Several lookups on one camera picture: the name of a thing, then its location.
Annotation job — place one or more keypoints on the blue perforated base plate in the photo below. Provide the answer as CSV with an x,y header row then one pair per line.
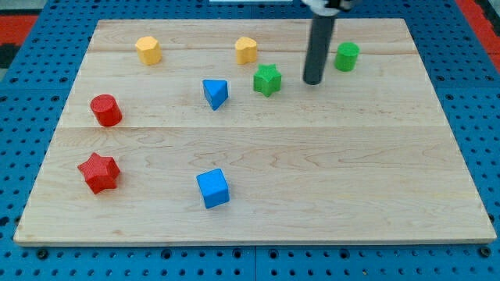
x,y
37,84

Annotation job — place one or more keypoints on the blue triangular prism block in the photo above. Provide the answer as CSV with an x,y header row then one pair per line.
x,y
215,92

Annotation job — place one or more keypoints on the green cylinder block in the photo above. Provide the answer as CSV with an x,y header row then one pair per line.
x,y
346,57

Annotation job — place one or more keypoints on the red cylinder block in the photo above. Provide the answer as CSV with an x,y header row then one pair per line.
x,y
106,110

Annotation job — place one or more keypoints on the blue cube block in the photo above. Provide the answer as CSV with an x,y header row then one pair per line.
x,y
213,187

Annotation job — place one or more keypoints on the yellow hexagon block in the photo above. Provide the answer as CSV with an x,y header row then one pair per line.
x,y
148,50

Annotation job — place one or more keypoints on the wooden board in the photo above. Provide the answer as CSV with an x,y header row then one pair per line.
x,y
366,157

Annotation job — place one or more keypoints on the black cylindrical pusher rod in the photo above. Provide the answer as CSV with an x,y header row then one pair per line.
x,y
320,35

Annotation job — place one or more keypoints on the red star block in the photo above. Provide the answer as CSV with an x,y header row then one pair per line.
x,y
99,172

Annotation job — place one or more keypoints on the green star block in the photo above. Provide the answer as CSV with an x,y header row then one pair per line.
x,y
267,79

